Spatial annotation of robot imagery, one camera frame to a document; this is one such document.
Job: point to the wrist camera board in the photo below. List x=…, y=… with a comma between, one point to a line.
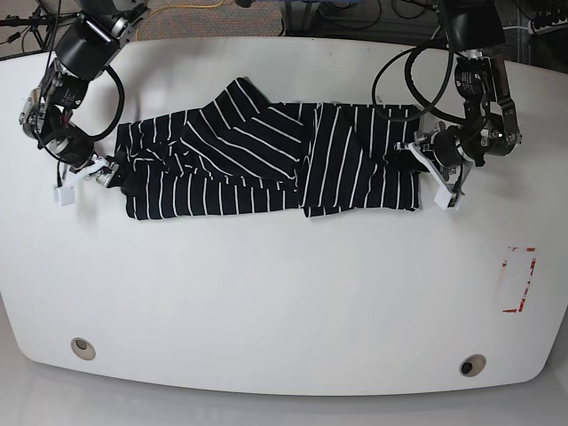
x=448, y=200
x=64, y=195

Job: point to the white power strip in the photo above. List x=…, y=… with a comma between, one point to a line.
x=548, y=21

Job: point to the right table cable grommet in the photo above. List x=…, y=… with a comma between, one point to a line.
x=473, y=365

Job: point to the left table cable grommet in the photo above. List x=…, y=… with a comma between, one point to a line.
x=83, y=349

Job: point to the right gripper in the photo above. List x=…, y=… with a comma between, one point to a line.
x=101, y=169

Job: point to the navy white striped T-shirt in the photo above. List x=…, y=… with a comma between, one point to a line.
x=242, y=154

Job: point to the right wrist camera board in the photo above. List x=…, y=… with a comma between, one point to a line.
x=64, y=195

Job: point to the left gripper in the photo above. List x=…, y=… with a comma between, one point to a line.
x=440, y=152

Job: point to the black tripod stand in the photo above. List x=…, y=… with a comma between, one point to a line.
x=42, y=24

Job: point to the red tape rectangle marking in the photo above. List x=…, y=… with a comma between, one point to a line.
x=515, y=278

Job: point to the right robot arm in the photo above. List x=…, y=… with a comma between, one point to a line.
x=85, y=51

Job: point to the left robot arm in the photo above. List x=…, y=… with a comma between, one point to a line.
x=489, y=126

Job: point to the table cable grommet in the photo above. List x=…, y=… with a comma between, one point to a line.
x=473, y=365
x=83, y=349

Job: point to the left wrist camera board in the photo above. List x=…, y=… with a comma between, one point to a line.
x=448, y=200

